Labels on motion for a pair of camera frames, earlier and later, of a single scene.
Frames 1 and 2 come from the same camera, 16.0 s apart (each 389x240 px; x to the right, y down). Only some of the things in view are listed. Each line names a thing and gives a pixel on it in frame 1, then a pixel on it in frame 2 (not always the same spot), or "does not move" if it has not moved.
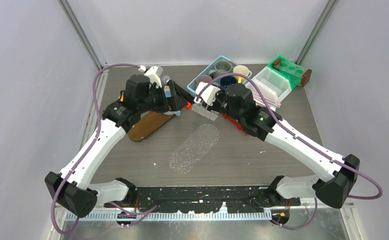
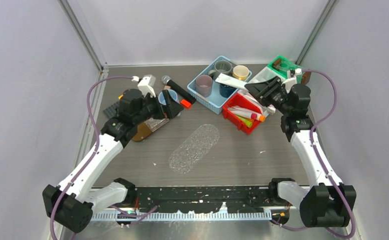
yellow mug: [241, 69] does not move
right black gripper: [214, 106] to [263, 90]
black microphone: [179, 91] does not move
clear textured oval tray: [200, 142] does not move
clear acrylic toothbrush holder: [198, 108] to [153, 124]
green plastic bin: [283, 66] does not move
